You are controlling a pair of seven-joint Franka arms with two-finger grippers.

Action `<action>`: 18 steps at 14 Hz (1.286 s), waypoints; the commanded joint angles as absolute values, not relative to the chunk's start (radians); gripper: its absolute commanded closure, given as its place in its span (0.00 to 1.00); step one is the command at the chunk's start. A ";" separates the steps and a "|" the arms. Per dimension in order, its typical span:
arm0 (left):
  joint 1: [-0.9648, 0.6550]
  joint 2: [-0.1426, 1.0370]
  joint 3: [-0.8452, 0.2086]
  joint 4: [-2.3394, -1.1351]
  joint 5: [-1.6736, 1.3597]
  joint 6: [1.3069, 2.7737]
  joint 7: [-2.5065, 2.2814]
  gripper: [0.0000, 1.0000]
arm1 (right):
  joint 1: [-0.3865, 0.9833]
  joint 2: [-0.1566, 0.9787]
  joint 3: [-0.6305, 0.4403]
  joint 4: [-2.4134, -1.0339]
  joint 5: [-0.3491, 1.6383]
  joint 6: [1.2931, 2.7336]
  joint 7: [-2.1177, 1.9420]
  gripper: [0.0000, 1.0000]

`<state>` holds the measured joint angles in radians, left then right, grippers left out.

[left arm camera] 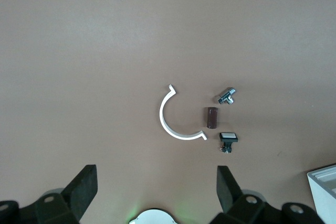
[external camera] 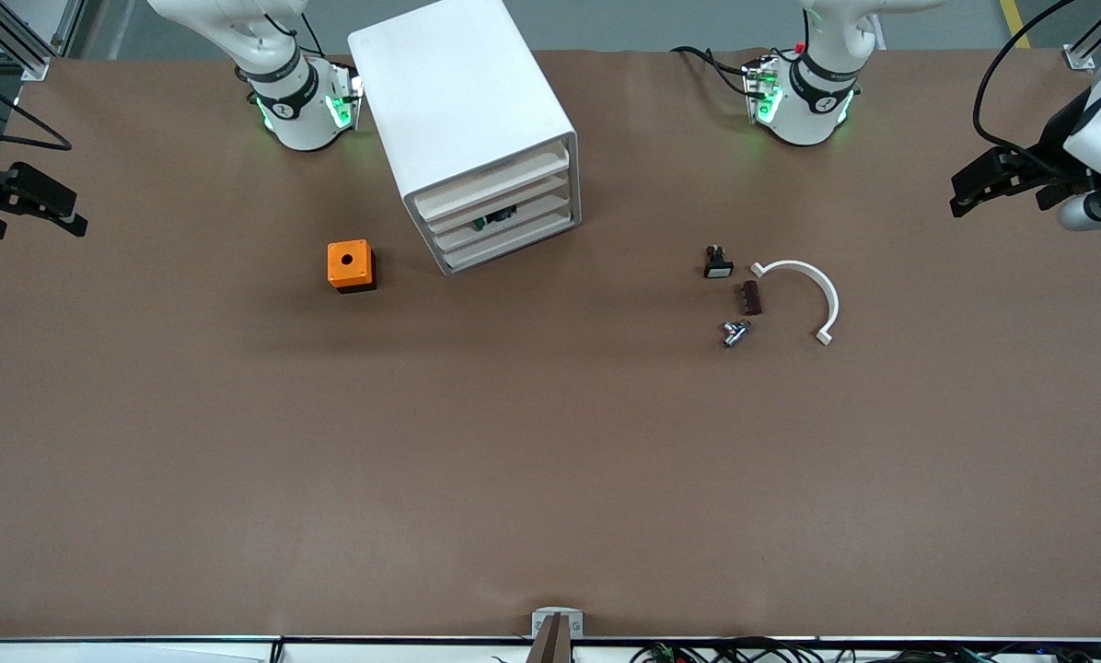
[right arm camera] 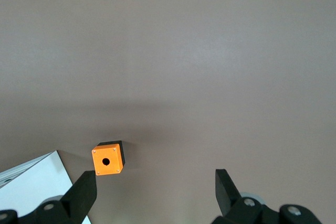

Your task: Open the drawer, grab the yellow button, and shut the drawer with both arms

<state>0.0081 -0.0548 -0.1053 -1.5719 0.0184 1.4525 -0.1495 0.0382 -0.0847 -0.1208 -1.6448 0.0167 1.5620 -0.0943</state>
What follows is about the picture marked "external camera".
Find white curved plastic arc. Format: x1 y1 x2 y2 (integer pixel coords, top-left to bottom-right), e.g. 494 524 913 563
750 260 840 346

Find orange button box black base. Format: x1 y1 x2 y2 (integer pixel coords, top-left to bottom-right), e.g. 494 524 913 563
327 239 377 295

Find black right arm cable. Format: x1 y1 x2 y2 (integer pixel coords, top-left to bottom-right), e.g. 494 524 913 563
0 66 75 151

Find white plastic drawer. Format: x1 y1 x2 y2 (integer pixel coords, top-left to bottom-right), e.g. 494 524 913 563
435 204 577 274
426 184 574 256
420 164 573 238
415 143 572 220

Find white drawer cabinet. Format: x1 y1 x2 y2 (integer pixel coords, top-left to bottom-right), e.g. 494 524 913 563
347 0 583 277

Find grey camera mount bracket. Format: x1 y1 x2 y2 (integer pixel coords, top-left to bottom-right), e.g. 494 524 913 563
531 608 585 663

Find black base cable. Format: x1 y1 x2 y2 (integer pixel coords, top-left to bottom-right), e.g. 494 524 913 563
670 44 756 98

